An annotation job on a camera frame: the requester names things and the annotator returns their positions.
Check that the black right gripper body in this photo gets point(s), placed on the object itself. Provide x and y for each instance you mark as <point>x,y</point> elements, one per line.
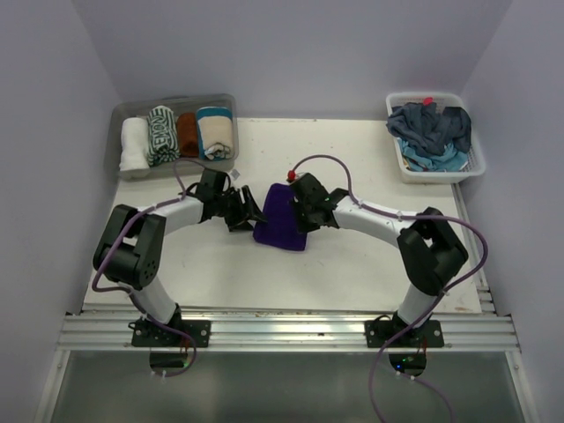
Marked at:
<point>305,222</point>

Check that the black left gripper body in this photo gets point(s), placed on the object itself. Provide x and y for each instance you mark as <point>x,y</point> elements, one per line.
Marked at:
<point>231,208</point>

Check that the purple towel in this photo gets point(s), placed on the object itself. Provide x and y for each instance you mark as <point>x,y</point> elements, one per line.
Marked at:
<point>280,230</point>

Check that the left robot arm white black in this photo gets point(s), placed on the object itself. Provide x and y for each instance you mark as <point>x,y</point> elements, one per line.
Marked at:
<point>127,258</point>

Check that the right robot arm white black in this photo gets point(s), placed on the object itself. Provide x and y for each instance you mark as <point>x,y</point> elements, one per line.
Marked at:
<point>431,251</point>

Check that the beige teal rolled towel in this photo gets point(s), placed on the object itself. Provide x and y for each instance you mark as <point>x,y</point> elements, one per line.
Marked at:
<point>215,133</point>

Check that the green striped rolled towel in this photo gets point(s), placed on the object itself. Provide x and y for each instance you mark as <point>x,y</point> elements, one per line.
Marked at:
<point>163,139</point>

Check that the brown rolled towel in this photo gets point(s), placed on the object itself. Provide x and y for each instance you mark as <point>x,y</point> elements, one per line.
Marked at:
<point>186,126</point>

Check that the white rolled towel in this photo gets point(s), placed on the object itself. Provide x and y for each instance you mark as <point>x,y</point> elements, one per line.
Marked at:
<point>134,142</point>

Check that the clear plastic tray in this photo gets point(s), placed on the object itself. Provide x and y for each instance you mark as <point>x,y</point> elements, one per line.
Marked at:
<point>179,105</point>

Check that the dark grey crumpled towel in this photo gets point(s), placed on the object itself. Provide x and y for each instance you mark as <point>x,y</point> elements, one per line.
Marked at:
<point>429,132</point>

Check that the light blue crumpled towel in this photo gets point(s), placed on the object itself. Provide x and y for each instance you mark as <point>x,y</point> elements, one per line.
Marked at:
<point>451,161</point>

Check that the white plastic laundry basket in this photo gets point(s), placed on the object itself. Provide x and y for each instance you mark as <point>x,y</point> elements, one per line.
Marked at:
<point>476,163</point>

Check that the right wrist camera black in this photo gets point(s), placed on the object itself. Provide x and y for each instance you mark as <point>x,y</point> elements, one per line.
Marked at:
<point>310,187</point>

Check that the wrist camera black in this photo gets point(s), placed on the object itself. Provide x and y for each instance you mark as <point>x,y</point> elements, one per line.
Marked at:
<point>212,183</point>
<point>310,187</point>

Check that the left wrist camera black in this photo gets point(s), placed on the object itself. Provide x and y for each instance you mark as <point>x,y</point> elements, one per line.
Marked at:
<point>212,183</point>

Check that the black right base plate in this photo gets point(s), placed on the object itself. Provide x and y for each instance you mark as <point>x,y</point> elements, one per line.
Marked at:
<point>377,332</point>

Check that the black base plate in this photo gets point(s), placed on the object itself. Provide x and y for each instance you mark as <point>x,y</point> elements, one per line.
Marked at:
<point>377,332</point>
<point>183,333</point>

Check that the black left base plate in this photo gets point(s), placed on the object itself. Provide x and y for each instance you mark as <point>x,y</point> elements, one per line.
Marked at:
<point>183,333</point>

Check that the aluminium mounting rail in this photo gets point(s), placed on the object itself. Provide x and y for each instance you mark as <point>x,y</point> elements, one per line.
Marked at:
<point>105,328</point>

